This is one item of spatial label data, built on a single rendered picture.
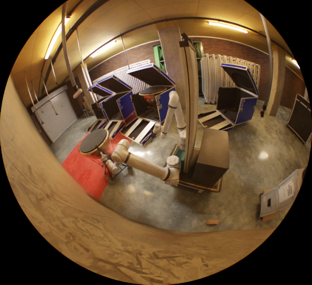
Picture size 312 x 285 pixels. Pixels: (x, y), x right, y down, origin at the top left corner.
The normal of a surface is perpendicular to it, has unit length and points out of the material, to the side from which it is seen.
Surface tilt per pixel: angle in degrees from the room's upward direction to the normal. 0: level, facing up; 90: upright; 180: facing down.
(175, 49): 90
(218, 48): 90
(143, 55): 90
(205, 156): 0
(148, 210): 0
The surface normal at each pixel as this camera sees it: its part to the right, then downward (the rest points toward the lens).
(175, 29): -0.27, 0.62
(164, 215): -0.18, -0.78
